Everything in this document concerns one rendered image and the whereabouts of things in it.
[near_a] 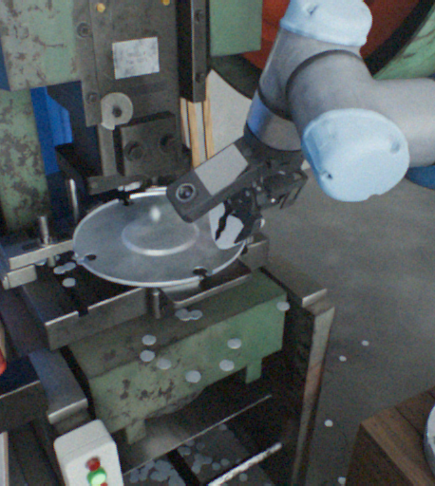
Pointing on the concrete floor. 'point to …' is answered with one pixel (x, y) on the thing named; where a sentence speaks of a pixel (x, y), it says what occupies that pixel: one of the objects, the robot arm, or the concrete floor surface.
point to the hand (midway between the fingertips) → (217, 241)
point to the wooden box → (397, 442)
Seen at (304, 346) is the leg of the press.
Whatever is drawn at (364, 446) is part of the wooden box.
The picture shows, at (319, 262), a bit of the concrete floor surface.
